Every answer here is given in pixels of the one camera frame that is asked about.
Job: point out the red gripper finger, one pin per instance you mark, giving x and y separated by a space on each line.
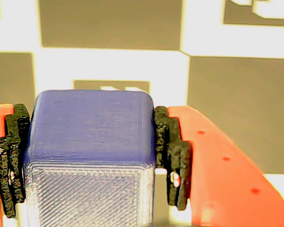
227 189
7 153

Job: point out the blue cube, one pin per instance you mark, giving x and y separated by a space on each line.
90 130

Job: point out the black white marker mat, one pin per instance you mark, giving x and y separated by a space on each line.
227 106

